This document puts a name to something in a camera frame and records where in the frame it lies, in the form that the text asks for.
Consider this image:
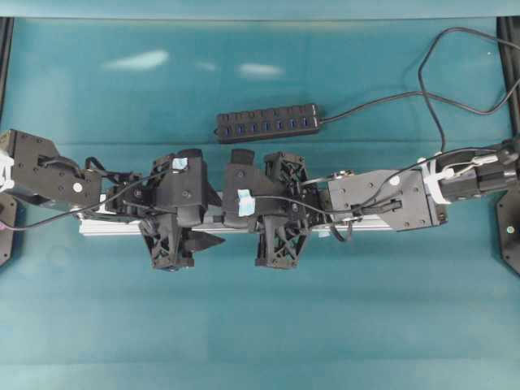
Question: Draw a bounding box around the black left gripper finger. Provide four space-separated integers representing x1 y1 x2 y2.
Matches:
187 231 225 252

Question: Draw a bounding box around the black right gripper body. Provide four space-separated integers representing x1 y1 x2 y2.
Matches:
254 152 325 270

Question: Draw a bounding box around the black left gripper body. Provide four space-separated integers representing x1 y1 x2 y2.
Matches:
139 158 195 271

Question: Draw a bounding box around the black USB cable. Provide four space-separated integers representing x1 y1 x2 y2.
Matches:
320 26 520 155

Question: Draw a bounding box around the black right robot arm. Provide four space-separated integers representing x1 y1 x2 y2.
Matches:
287 136 519 271

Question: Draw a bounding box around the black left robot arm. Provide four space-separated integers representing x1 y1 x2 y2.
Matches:
1 129 223 271

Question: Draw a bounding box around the black USB hub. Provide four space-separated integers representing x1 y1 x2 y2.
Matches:
214 103 320 144

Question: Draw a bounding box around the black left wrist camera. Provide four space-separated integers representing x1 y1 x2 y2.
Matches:
153 149 208 228

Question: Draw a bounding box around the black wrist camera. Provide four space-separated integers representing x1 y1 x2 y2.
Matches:
153 149 208 228
222 149 267 228

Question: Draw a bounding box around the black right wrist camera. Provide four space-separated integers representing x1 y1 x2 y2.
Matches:
222 149 267 228

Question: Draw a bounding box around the black left camera cable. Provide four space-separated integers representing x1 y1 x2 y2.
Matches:
0 190 180 233

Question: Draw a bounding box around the black camera cable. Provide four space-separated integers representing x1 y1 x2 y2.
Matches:
247 149 505 216
0 190 180 233

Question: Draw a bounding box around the silver aluminium extrusion rail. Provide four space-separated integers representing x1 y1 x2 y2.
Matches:
79 205 392 236

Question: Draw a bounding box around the black right camera cable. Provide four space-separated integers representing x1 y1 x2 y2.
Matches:
247 149 505 216

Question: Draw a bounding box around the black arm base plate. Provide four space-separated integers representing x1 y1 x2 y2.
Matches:
0 193 18 267

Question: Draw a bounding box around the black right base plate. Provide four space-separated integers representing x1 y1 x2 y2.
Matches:
496 189 520 275

